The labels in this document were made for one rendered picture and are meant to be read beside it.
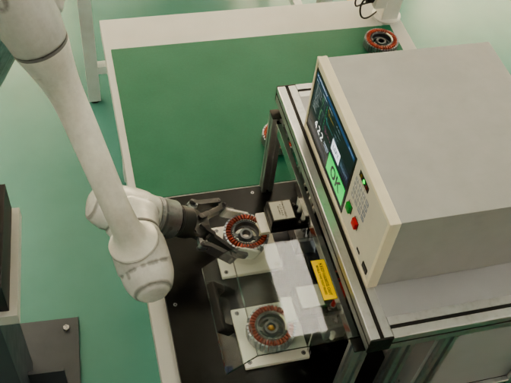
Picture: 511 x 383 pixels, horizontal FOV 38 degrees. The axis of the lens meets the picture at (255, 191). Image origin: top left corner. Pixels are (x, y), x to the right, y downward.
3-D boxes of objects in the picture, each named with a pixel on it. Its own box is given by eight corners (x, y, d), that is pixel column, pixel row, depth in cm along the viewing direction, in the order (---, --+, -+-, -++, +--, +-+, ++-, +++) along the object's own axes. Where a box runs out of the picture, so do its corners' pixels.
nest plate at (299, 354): (245, 370, 166) (245, 368, 165) (230, 312, 175) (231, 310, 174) (309, 359, 169) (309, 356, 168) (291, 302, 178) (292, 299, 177)
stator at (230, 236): (228, 261, 178) (230, 252, 176) (217, 224, 185) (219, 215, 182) (272, 254, 181) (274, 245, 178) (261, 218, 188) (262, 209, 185)
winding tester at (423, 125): (366, 289, 142) (390, 225, 126) (303, 125, 168) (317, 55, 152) (546, 257, 150) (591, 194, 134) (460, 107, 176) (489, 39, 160)
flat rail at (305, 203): (352, 353, 144) (355, 346, 142) (273, 125, 181) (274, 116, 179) (358, 352, 145) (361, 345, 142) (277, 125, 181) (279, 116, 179)
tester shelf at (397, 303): (366, 353, 138) (371, 342, 135) (274, 99, 179) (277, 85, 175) (573, 314, 148) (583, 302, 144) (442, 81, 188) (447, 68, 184)
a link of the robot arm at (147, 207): (136, 215, 172) (149, 257, 163) (74, 203, 163) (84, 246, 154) (158, 182, 167) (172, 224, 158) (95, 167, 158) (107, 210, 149)
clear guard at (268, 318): (226, 375, 140) (227, 360, 135) (201, 269, 154) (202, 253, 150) (386, 344, 147) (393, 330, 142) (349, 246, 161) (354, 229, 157)
